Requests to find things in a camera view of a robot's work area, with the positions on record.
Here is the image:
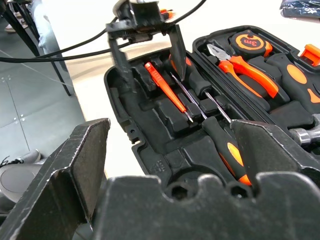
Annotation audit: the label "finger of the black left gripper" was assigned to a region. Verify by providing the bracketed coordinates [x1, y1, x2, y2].
[107, 36, 137, 93]
[168, 24, 187, 82]

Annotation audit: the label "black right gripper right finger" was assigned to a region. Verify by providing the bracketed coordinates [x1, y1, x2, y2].
[230, 119, 320, 187]

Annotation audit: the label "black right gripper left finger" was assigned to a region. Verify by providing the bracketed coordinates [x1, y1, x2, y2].
[0, 117, 111, 240]

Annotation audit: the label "thick-handle black orange screwdriver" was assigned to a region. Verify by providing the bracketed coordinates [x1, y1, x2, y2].
[168, 52, 233, 124]

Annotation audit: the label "orange black loose tool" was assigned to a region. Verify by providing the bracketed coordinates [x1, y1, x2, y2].
[159, 8, 174, 21]

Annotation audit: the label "black plastic tool case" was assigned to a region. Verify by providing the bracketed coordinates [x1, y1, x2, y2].
[103, 24, 320, 198]

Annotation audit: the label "orange tester pen screwdriver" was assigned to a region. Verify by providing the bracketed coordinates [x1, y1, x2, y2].
[144, 61, 195, 123]

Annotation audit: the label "thin-shaft black orange screwdriver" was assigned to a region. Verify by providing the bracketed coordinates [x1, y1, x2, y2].
[170, 71, 253, 187]

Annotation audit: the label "grey sneaker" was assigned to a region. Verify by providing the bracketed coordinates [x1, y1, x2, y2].
[0, 149, 42, 166]

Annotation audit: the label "grey round robot body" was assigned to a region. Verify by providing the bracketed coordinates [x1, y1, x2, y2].
[0, 162, 45, 216]

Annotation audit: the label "orange black tape measure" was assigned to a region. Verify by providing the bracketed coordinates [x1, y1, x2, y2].
[228, 29, 274, 61]

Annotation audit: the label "black orange hammer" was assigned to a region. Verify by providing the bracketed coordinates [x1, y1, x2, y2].
[265, 52, 320, 151]

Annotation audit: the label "person in light jeans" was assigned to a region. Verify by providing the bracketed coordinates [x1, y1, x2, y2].
[4, 0, 62, 55]

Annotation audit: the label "black table leg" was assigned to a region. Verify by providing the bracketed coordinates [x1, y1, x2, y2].
[0, 0, 74, 97]

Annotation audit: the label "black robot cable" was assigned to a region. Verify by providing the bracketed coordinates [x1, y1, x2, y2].
[0, 41, 132, 63]
[36, 0, 208, 59]

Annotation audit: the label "orange handled pliers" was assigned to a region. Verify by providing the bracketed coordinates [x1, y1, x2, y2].
[206, 43, 280, 99]

